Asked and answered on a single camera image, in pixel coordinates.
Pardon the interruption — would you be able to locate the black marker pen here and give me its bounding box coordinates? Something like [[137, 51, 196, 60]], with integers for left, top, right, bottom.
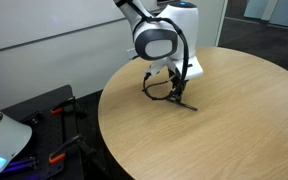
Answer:
[[167, 98, 198, 111]]

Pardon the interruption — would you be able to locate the round wooden table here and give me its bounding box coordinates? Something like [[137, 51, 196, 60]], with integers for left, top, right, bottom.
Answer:
[[98, 47, 288, 180]]

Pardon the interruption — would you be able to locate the black perforated mounting board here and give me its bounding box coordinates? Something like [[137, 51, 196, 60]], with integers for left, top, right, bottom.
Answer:
[[0, 85, 84, 180]]

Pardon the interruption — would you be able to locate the orange black clamp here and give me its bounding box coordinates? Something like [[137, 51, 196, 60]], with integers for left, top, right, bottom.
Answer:
[[50, 96, 88, 118], [48, 134, 96, 164]]

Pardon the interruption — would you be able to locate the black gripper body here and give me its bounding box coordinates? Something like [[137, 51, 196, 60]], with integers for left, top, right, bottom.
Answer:
[[170, 72, 186, 94]]

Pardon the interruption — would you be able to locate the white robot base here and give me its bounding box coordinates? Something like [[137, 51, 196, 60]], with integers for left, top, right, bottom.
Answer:
[[0, 111, 32, 173]]

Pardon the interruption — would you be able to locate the orange black clamp near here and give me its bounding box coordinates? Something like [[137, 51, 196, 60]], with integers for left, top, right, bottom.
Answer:
[[48, 134, 96, 164]]

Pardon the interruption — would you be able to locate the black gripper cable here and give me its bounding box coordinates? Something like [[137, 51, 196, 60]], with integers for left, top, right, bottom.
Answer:
[[141, 71, 182, 101]]

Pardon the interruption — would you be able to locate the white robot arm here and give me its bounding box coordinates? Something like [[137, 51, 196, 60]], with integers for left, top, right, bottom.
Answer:
[[113, 0, 203, 102]]

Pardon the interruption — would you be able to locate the orange black clamp far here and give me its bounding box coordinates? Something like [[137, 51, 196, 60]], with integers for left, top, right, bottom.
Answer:
[[50, 96, 88, 118]]

